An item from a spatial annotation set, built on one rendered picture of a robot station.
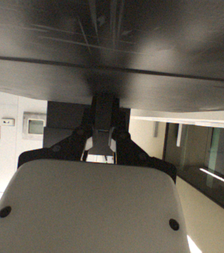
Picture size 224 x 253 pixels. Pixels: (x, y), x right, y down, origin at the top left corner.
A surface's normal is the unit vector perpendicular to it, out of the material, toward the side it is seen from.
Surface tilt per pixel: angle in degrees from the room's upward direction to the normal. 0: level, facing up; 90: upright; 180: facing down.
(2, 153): 90
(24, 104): 90
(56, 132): 90
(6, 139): 90
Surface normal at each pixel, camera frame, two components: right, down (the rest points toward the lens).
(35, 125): 0.14, 0.08
